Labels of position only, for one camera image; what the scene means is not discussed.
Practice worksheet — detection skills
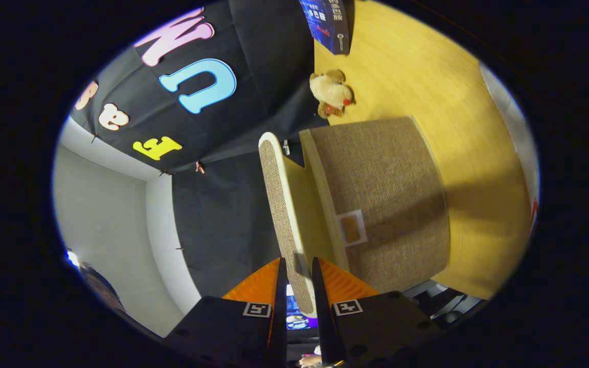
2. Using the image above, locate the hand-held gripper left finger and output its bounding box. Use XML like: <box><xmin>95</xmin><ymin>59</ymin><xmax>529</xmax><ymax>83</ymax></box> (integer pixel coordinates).
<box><xmin>164</xmin><ymin>258</ymin><xmax>289</xmax><ymax>368</ymax></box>

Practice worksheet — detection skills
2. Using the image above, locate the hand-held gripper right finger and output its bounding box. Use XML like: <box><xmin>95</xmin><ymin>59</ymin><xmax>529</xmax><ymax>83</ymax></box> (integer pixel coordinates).
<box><xmin>311</xmin><ymin>257</ymin><xmax>441</xmax><ymax>367</ymax></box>

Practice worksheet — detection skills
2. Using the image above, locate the brown fabric storage box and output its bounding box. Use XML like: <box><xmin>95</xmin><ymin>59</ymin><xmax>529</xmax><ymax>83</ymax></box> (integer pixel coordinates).
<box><xmin>259</xmin><ymin>117</ymin><xmax>451</xmax><ymax>318</ymax></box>

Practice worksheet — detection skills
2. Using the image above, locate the lit computer screen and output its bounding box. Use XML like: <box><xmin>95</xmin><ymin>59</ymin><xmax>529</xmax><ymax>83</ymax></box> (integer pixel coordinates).
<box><xmin>287</xmin><ymin>285</ymin><xmax>318</xmax><ymax>330</ymax></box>

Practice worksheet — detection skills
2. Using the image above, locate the black backdrop cloth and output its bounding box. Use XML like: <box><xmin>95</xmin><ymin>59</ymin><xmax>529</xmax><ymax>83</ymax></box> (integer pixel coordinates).
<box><xmin>70</xmin><ymin>0</ymin><xmax>356</xmax><ymax>300</ymax></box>

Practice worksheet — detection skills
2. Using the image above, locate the brown plush toy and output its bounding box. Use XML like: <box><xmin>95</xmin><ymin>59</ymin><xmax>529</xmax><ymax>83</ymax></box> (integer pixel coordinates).
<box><xmin>309</xmin><ymin>69</ymin><xmax>356</xmax><ymax>119</ymax></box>

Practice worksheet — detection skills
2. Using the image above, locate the dark blue book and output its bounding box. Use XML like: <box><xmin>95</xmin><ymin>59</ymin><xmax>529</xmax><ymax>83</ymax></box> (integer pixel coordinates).
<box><xmin>299</xmin><ymin>0</ymin><xmax>351</xmax><ymax>55</ymax></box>

